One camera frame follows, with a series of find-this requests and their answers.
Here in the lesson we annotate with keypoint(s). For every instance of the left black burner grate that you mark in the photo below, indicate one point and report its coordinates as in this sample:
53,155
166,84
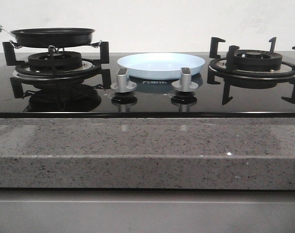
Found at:
53,79

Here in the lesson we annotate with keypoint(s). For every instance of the left gas burner head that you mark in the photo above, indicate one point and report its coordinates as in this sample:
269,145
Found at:
64,61

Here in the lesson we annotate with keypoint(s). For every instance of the black glass gas cooktop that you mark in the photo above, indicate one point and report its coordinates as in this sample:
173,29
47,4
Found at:
92,97

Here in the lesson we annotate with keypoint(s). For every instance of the gas burner head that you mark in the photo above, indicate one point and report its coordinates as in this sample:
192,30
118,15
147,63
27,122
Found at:
257,60
64,61

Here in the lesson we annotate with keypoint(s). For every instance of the silver stove knob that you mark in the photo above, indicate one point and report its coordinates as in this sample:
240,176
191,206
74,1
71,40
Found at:
123,83
185,84

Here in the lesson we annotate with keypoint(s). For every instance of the right black burner grate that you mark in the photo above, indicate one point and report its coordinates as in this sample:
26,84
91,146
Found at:
223,67

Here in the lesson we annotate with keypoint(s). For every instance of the right silver stove knob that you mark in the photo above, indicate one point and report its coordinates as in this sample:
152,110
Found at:
185,84

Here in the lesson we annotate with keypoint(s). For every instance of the right gas burner head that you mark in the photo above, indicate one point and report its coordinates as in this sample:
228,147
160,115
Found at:
257,60

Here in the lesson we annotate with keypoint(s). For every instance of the light blue plate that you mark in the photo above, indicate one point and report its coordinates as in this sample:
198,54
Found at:
160,65

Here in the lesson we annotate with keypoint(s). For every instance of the left silver stove knob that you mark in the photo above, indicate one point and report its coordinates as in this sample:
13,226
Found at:
123,83

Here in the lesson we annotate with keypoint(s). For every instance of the black burner grate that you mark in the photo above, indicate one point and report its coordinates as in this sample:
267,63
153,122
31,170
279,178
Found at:
53,79
223,67

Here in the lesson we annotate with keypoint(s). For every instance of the black frying pan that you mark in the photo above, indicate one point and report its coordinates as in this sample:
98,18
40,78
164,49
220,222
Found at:
58,37

